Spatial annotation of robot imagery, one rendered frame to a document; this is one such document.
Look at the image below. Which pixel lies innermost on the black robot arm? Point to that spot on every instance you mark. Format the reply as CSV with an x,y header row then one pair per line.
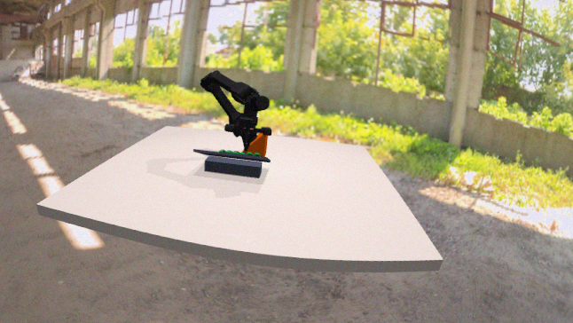
x,y
241,92

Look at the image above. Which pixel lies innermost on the blue-grey switch panel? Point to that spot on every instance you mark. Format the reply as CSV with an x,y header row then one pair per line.
x,y
234,167

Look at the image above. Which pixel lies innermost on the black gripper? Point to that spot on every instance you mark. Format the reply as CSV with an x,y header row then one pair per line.
x,y
242,131

